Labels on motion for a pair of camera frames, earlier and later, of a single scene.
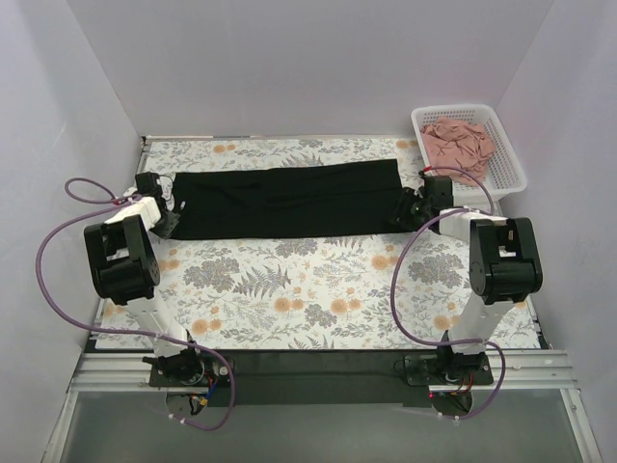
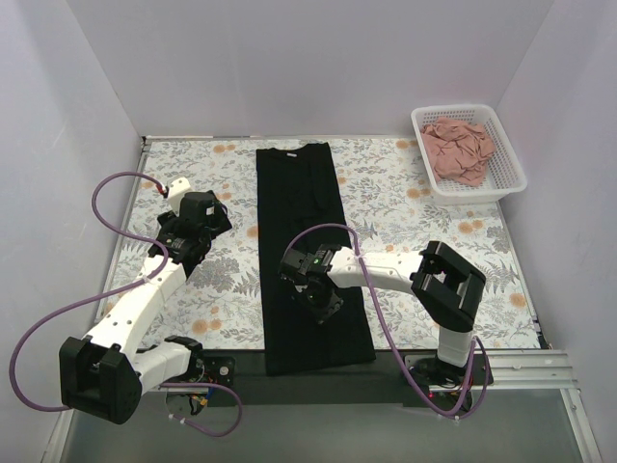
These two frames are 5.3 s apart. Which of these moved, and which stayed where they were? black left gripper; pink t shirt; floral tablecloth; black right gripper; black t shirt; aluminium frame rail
Moved: black right gripper; black t shirt; black left gripper
Stayed: floral tablecloth; pink t shirt; aluminium frame rail
